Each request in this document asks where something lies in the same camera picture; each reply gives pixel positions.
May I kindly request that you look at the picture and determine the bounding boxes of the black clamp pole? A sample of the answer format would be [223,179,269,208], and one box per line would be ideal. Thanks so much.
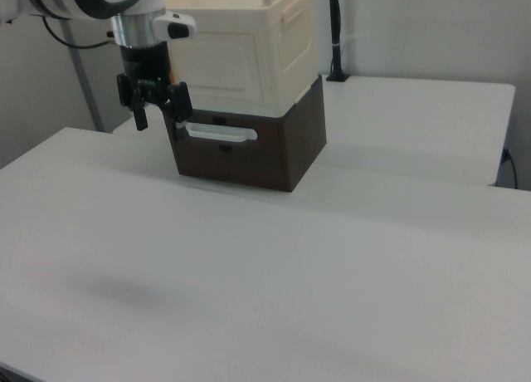
[325,0,352,83]

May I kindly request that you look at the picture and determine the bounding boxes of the dark brown wooden box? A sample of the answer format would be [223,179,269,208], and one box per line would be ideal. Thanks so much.
[163,74,329,193]

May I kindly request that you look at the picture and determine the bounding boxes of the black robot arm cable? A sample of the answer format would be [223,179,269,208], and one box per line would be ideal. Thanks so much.
[41,16,116,51]

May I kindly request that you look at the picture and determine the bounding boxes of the white plastic box handle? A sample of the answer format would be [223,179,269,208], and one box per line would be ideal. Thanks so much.
[175,121,259,144]

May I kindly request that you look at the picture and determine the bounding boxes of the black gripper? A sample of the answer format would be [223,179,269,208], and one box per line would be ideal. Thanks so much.
[115,42,193,132]

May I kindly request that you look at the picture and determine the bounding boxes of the grey metal post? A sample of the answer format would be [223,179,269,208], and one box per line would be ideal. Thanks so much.
[61,20,105,133]

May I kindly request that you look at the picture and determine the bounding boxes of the black wall cable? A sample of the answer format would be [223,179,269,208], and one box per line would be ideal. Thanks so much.
[501,148,520,190]

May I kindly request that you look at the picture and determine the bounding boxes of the cream plastic cabinet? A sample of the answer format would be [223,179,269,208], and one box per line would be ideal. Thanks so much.
[161,0,321,120]

